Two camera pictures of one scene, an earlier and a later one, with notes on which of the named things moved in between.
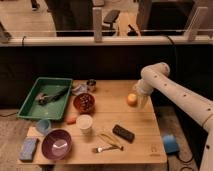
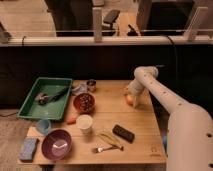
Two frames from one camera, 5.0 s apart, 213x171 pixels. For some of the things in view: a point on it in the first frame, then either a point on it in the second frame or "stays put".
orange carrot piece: x=71 y=121 stays put
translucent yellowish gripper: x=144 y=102 -> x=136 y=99
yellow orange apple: x=132 y=100 stays put
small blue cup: x=43 y=125 stays put
